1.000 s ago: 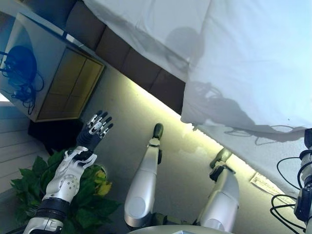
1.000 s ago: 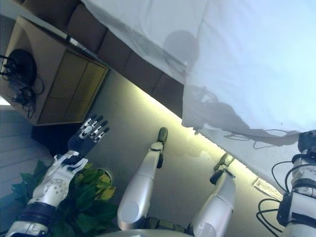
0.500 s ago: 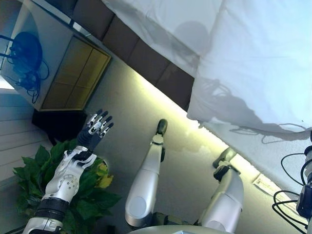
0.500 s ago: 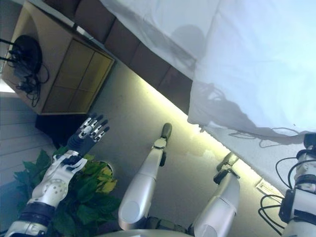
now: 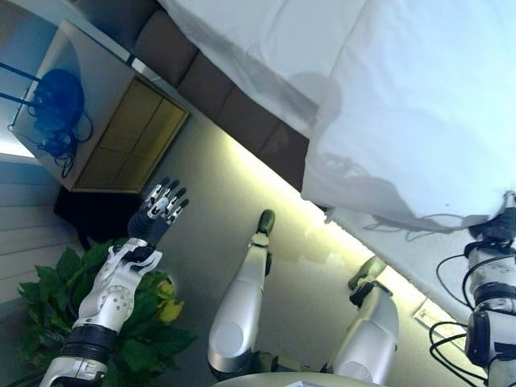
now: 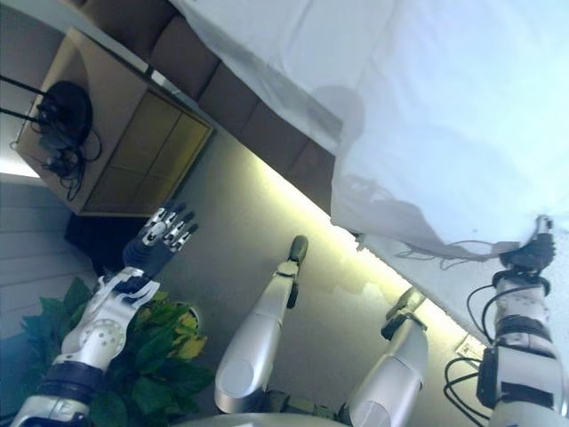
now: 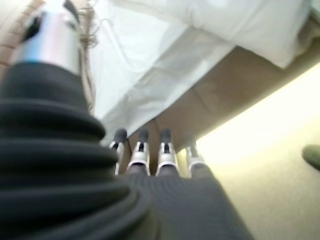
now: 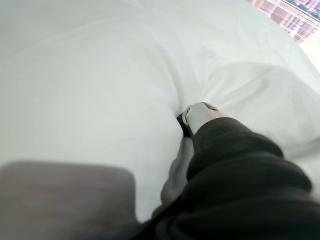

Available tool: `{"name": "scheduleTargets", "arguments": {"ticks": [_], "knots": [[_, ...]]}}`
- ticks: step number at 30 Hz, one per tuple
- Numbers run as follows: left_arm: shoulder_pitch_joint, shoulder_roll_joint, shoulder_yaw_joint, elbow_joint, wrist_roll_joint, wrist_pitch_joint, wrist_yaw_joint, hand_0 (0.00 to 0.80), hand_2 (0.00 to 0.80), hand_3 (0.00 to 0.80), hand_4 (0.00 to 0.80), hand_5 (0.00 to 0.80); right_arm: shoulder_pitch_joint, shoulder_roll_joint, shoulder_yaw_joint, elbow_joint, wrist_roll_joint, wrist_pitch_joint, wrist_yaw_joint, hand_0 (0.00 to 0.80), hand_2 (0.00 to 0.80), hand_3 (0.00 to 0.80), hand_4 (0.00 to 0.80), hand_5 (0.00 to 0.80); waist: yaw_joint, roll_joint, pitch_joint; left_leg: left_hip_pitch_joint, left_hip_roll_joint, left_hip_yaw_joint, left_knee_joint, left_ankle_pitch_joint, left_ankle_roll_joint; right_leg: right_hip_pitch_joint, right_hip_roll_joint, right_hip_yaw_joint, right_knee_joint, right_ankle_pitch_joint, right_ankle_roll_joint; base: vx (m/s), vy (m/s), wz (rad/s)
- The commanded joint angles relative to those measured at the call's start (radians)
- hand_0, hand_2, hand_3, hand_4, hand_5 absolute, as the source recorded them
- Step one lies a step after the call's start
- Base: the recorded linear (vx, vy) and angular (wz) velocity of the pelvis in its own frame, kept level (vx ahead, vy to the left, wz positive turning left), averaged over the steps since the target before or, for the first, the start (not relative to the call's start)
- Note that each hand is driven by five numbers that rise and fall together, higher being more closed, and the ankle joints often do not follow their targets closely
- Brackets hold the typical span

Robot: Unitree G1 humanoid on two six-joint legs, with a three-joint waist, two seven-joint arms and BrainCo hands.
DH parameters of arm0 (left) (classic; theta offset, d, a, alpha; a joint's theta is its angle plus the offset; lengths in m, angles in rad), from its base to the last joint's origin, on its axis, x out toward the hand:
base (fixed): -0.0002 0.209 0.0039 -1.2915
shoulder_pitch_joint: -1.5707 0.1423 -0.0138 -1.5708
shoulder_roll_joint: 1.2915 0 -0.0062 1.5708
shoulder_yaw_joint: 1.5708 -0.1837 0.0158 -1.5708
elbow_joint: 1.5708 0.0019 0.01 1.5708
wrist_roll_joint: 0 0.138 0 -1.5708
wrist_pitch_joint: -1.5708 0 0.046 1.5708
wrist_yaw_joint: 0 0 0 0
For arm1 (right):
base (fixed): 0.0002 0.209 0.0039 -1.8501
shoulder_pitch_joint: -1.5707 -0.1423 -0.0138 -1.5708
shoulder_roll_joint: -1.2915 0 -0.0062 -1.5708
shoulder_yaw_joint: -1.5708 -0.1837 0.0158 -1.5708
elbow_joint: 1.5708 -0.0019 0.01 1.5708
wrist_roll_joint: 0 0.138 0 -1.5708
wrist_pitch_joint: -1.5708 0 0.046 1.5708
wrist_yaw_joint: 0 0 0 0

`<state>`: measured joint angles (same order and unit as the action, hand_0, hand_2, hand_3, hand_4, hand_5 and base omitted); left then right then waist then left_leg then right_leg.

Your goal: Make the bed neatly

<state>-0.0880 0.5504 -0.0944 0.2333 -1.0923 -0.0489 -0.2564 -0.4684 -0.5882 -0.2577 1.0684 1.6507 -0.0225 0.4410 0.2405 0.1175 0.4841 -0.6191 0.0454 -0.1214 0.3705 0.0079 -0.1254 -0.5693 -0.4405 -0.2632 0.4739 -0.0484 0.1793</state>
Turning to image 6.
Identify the white duvet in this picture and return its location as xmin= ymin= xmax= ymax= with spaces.
xmin=331 ymin=0 xmax=569 ymax=264

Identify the black floor box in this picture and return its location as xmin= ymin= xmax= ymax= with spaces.
xmin=64 ymin=212 xmax=150 ymax=278

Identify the silver robot torso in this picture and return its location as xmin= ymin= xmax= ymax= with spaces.
xmin=172 ymin=411 xmax=353 ymax=427

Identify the black headset with cables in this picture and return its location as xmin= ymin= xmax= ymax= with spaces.
xmin=34 ymin=79 xmax=102 ymax=202

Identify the green leafy plant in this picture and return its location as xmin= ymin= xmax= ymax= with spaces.
xmin=20 ymin=278 xmax=215 ymax=427

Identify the silver robot leg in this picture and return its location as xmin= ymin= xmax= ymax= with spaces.
xmin=213 ymin=235 xmax=309 ymax=415
xmin=346 ymin=286 xmax=430 ymax=427

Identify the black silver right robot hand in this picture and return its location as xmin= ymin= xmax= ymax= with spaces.
xmin=500 ymin=214 xmax=557 ymax=273

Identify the wooden nightstand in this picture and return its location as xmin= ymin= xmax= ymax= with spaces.
xmin=10 ymin=29 xmax=215 ymax=218

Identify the silver right robot leg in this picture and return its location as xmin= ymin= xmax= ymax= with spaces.
xmin=346 ymin=286 xmax=430 ymax=427

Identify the silver left robot leg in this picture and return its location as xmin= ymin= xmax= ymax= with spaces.
xmin=213 ymin=235 xmax=309 ymax=415

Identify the white floor power strip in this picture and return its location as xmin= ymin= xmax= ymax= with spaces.
xmin=456 ymin=339 xmax=485 ymax=358

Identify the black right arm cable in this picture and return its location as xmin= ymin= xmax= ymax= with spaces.
xmin=443 ymin=284 xmax=504 ymax=411

